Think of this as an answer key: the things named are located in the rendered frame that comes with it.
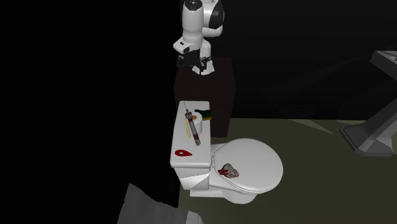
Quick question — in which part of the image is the dark red robot stand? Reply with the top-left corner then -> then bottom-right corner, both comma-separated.
173,56 -> 236,139

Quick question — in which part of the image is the dark green bottle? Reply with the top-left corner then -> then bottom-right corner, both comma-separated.
194,108 -> 213,121

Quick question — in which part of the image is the white toilet paper roll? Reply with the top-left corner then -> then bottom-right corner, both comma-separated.
190,113 -> 204,135

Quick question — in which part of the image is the grey and red syringe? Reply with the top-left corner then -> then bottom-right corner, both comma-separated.
183,102 -> 202,146

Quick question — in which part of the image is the grey and red figure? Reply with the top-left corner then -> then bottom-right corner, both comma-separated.
217,163 -> 240,179

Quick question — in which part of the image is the grey angular furniture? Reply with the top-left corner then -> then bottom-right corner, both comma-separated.
339,49 -> 397,158

